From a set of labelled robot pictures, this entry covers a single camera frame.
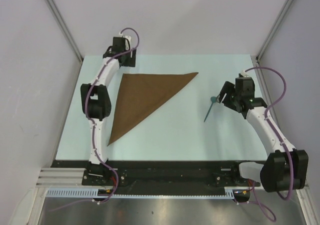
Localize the teal plastic spoon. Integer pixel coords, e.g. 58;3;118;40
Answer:
203;96;217;123

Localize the brown cloth napkin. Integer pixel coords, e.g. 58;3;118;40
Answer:
108;72;199;145

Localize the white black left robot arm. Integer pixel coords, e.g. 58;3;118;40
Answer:
80;33;136;185

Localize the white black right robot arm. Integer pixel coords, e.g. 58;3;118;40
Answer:
216;76;309;193

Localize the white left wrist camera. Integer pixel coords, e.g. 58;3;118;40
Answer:
118;32;132;50

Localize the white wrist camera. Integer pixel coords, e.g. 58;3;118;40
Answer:
238;70;251;78
118;32;132;50

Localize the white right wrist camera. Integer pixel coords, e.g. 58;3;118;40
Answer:
238;70;251;78

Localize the aluminium frame post left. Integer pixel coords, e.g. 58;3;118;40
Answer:
44;0;84;63

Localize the aluminium frame post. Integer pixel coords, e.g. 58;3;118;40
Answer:
44;0;84;63
255;0;295;62

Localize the white slotted cable duct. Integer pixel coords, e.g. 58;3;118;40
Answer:
45;188;235;200

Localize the aluminium frame post right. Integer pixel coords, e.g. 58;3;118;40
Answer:
255;0;295;62

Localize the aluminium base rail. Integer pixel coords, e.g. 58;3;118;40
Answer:
35;167;307;189

